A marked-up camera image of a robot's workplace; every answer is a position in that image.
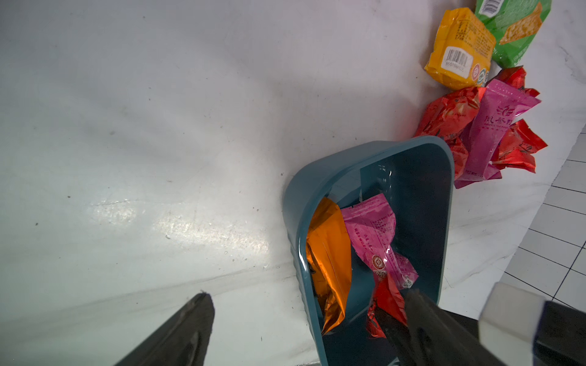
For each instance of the purple tea bag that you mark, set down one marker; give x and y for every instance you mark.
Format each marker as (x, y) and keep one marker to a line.
(500, 106)

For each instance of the teal plastic storage box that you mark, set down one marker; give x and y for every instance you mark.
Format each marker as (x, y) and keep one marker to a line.
(416, 177)

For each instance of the orange tea bag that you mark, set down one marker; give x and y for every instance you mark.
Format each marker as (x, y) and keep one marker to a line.
(328, 251)

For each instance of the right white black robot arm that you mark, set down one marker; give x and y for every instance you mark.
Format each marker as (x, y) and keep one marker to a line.
(522, 328)

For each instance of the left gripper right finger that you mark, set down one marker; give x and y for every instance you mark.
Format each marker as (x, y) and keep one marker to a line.
(431, 335)

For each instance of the pink tea bag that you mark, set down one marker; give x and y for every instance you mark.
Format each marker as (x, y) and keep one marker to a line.
(371, 227)

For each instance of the green snack packet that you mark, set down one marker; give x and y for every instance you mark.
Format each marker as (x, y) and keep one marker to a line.
(514, 24)

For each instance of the yellow snack packet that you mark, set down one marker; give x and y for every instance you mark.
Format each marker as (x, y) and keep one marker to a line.
(462, 51)

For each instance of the red tea bag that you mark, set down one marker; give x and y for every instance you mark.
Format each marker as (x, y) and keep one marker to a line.
(447, 118)
(515, 77)
(387, 297)
(517, 148)

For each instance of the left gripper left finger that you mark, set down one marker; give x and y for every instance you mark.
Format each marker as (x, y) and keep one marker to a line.
(182, 340)

